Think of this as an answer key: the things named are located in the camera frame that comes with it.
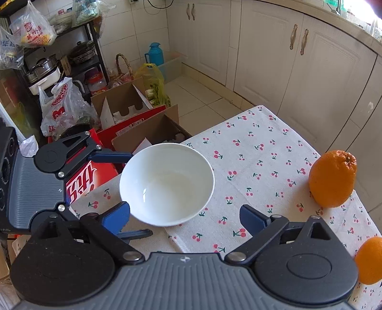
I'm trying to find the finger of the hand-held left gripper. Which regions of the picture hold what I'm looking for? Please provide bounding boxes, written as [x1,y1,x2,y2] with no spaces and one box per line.
[57,130,134,180]
[57,203,154,243]

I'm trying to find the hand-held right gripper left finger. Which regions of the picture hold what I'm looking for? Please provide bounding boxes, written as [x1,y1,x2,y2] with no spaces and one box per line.
[30,201,145,266]

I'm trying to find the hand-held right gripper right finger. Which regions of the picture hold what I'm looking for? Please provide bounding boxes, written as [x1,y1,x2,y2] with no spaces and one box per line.
[224,204,338,266]

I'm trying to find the white bowl pink flower print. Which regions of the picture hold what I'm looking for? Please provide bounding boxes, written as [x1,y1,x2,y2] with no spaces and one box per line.
[119,143,215,227]

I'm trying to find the red cardboard box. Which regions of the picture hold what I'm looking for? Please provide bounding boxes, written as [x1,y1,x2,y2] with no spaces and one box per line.
[48,104,192,206]

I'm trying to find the crumpled white plastic bag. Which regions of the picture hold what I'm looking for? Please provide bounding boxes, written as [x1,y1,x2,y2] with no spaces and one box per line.
[19,135,40,158]

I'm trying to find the cherry print tablecloth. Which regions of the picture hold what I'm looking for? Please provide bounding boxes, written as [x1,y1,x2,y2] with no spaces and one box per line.
[70,105,382,310]

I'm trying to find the brown cardboard box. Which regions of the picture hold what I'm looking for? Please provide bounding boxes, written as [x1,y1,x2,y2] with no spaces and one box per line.
[90,77,154,130]

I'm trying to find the jar with red lid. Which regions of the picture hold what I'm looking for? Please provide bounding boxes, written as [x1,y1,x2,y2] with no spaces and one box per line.
[84,70,108,96]

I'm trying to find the red and white plastic bag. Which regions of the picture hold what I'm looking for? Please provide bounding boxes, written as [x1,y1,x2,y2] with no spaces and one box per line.
[40,77,100,138]

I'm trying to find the wicker basket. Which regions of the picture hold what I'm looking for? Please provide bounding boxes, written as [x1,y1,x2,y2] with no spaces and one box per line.
[109,54,135,88]

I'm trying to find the orange with knobbed stem end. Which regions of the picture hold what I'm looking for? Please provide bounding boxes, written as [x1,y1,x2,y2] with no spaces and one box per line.
[308,150,358,208]

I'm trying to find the yellow plastic bag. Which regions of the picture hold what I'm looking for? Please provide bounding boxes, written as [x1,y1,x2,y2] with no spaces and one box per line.
[134,62,172,108]

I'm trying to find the white tray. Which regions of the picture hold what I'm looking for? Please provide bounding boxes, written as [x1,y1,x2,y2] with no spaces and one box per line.
[28,67,65,96]

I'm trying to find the black metal storage rack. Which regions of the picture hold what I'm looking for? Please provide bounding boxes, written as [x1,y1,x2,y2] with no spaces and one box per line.
[0,15,109,99]

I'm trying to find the clear plastic storage bin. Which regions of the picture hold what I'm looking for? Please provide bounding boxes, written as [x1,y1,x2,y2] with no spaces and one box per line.
[158,51,187,84]

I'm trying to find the teal thermos jug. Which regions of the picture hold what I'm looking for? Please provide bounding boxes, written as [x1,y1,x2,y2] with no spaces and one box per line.
[145,42,165,67]

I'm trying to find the dark pan with lid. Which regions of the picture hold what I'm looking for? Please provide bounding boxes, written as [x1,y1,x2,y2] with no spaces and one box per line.
[68,40,96,65]

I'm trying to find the stainless steel pot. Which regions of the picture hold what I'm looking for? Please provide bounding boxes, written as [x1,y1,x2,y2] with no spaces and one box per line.
[23,54,59,84]

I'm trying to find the round orange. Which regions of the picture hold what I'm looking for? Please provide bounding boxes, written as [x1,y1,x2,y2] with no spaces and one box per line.
[355,237,382,285]

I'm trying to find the clear plastic bag blue print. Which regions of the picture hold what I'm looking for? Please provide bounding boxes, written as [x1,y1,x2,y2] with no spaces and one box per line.
[0,27,24,70]

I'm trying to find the clear plastic bag green contents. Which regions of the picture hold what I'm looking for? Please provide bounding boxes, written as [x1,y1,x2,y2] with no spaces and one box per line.
[73,0,101,26]

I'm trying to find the white plastic bag red print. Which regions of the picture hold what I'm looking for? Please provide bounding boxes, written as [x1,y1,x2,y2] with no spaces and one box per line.
[9,0,57,48]

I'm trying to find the white kitchen cabinet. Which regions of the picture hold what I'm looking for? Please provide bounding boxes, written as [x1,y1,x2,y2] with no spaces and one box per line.
[165,0,382,215]

